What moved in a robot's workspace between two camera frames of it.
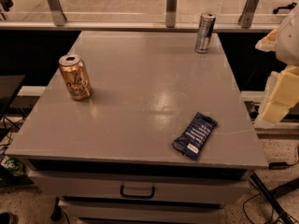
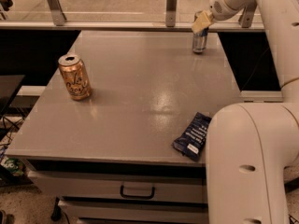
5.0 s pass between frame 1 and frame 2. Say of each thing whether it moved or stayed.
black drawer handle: stayed
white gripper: moved
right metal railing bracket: stayed
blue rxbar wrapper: stayed
